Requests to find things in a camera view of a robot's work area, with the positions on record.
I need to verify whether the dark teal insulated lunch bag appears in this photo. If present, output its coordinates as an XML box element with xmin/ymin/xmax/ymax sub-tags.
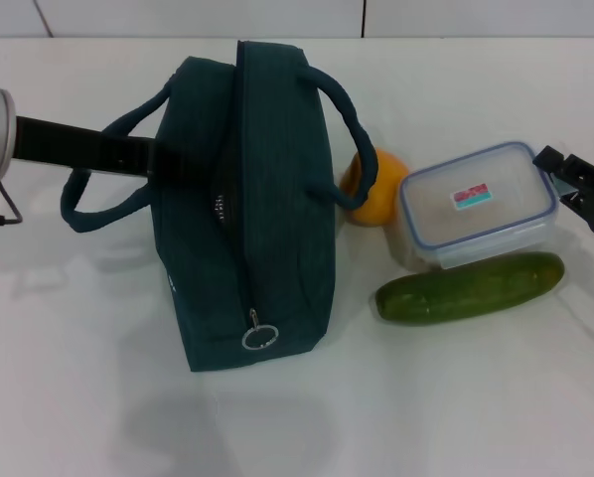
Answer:
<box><xmin>61</xmin><ymin>39</ymin><xmax>380</xmax><ymax>374</ymax></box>

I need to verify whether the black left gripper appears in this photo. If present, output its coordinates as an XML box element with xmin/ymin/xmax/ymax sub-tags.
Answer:
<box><xmin>13</xmin><ymin>114</ymin><xmax>228</xmax><ymax>194</ymax></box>

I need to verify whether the orange fruit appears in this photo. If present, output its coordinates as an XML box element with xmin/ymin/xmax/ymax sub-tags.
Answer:
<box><xmin>339</xmin><ymin>147</ymin><xmax>410</xmax><ymax>228</ymax></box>

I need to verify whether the metal zipper pull ring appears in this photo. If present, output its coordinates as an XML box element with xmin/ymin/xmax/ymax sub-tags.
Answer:
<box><xmin>240</xmin><ymin>307</ymin><xmax>281</xmax><ymax>352</ymax></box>

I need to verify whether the green cucumber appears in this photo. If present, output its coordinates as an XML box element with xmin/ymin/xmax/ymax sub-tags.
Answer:
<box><xmin>374</xmin><ymin>251</ymin><xmax>566</xmax><ymax>327</ymax></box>

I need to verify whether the clear food container blue lid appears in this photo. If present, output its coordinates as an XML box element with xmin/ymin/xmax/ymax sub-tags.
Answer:
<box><xmin>385</xmin><ymin>141</ymin><xmax>560</xmax><ymax>272</ymax></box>

